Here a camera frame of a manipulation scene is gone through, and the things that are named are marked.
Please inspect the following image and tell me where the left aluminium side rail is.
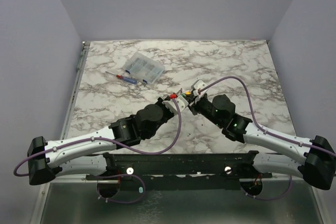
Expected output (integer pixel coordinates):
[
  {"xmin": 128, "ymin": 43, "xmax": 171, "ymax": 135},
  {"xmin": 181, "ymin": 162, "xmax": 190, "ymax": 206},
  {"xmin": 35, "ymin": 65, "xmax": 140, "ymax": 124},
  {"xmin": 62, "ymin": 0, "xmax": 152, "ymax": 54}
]
[{"xmin": 60, "ymin": 41, "xmax": 91, "ymax": 139}]

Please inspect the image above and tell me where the green capped key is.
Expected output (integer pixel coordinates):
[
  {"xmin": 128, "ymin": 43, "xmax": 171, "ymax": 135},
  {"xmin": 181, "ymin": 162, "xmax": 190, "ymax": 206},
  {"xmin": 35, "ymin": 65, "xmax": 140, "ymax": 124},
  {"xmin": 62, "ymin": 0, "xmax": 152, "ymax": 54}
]
[{"xmin": 177, "ymin": 88, "xmax": 186, "ymax": 97}]

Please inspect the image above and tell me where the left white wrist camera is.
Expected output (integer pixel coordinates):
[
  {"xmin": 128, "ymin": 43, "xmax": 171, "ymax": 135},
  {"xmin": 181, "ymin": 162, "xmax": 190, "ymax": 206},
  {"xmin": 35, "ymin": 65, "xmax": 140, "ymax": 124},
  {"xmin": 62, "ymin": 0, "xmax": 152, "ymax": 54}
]
[{"xmin": 163, "ymin": 95, "xmax": 188, "ymax": 115}]

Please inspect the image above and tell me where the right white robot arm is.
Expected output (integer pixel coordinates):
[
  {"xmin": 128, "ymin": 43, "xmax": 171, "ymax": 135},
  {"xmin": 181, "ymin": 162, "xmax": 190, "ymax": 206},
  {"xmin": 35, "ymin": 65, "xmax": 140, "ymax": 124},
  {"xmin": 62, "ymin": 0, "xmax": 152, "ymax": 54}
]
[{"xmin": 185, "ymin": 94, "xmax": 335, "ymax": 190}]

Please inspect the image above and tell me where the blue red screwdriver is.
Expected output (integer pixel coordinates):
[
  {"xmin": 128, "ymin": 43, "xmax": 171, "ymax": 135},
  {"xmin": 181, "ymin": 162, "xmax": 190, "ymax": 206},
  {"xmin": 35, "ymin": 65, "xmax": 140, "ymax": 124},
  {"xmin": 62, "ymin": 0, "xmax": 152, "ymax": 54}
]
[{"xmin": 106, "ymin": 71, "xmax": 137, "ymax": 84}]

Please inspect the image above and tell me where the clear plastic parts box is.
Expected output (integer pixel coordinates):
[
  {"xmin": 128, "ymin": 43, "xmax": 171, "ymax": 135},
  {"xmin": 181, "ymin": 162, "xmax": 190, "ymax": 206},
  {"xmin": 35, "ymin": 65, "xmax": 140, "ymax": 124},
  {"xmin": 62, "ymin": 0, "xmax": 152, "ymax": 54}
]
[{"xmin": 122, "ymin": 52, "xmax": 165, "ymax": 84}]

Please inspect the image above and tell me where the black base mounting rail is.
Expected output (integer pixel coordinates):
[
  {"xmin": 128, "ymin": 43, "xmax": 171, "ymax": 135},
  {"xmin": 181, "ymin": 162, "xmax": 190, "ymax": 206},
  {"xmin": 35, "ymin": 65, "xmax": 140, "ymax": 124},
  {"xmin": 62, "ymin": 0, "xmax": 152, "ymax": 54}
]
[{"xmin": 85, "ymin": 152, "xmax": 274, "ymax": 192}]

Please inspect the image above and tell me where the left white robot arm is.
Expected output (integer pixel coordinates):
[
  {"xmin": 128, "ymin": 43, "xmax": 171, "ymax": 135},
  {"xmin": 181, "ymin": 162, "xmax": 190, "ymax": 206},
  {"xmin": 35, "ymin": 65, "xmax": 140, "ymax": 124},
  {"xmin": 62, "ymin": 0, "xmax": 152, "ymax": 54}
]
[{"xmin": 27, "ymin": 98, "xmax": 181, "ymax": 185}]

